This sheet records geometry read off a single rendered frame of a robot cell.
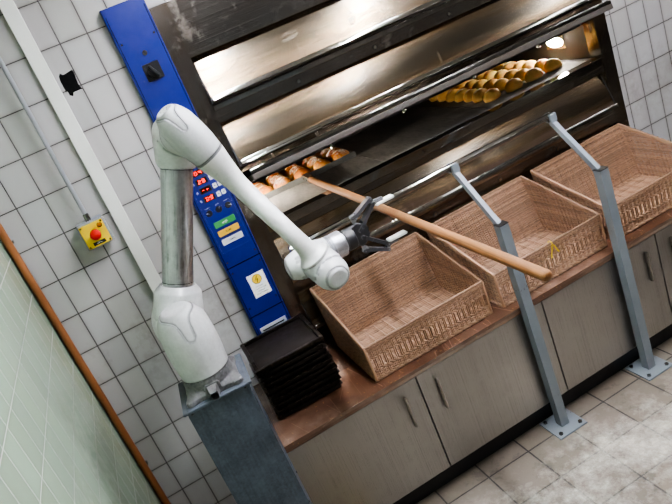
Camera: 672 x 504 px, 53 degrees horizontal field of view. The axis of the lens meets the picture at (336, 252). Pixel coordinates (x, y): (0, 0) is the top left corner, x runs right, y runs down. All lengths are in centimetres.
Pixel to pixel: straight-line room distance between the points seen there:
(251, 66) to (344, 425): 140
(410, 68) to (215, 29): 83
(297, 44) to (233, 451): 155
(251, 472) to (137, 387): 82
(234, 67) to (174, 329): 113
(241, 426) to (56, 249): 102
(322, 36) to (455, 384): 147
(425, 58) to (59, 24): 144
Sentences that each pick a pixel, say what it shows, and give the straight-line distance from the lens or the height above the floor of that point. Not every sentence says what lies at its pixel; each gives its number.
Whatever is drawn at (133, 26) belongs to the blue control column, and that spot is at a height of 206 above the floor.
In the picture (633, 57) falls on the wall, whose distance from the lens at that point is 366.
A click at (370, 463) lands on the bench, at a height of 32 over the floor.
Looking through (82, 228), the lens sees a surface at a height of 150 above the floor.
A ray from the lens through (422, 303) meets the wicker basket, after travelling 295.
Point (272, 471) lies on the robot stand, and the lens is 222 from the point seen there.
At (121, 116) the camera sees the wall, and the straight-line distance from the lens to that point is 262.
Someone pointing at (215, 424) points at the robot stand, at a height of 92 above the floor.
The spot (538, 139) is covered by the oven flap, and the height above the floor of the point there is 97.
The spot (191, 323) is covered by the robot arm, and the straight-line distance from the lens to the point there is 200.
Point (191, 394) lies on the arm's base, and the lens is 210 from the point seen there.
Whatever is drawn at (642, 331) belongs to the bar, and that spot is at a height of 20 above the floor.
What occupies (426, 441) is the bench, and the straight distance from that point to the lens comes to 272.
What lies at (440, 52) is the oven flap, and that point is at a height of 152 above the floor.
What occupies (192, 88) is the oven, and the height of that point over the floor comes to 179.
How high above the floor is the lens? 193
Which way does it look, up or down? 20 degrees down
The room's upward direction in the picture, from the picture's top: 23 degrees counter-clockwise
